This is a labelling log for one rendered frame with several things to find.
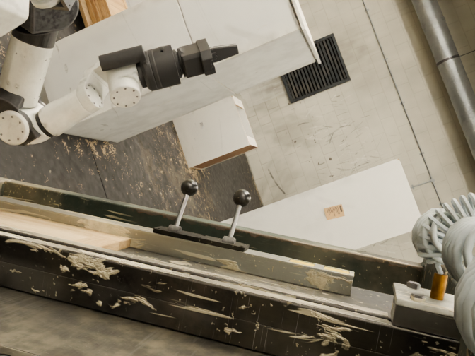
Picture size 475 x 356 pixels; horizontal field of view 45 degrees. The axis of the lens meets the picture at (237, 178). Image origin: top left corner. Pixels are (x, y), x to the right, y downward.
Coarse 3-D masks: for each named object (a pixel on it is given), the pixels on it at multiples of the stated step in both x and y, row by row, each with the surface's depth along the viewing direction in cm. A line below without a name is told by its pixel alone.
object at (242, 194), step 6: (240, 192) 122; (246, 192) 122; (234, 198) 123; (240, 198) 122; (246, 198) 122; (240, 204) 122; (246, 204) 123; (234, 216) 121; (234, 222) 120; (234, 228) 120; (222, 240) 118; (228, 240) 118; (234, 240) 118
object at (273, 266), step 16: (0, 208) 128; (16, 208) 127; (32, 208) 127; (48, 208) 128; (80, 224) 124; (96, 224) 123; (112, 224) 122; (128, 224) 126; (144, 240) 121; (160, 240) 120; (176, 240) 119; (176, 256) 119; (192, 256) 118; (208, 256) 117; (224, 256) 117; (240, 256) 116; (256, 256) 115; (272, 256) 116; (256, 272) 115; (272, 272) 114; (288, 272) 114; (304, 272) 113; (320, 272) 112; (336, 272) 112; (352, 272) 115; (320, 288) 112; (336, 288) 112
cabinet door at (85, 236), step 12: (0, 216) 121; (12, 216) 123; (24, 216) 125; (24, 228) 114; (36, 228) 116; (48, 228) 118; (60, 228) 119; (72, 228) 121; (84, 228) 123; (72, 240) 110; (84, 240) 111; (96, 240) 113; (108, 240) 115; (120, 240) 117
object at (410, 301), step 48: (0, 240) 79; (48, 240) 82; (48, 288) 78; (96, 288) 76; (144, 288) 74; (192, 288) 73; (240, 288) 72; (432, 288) 69; (240, 336) 72; (288, 336) 70; (336, 336) 69; (384, 336) 68; (432, 336) 66
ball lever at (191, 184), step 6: (186, 180) 125; (192, 180) 126; (186, 186) 124; (192, 186) 125; (186, 192) 125; (192, 192) 125; (186, 198) 125; (180, 210) 123; (180, 216) 123; (168, 228) 121; (174, 228) 121; (180, 228) 121
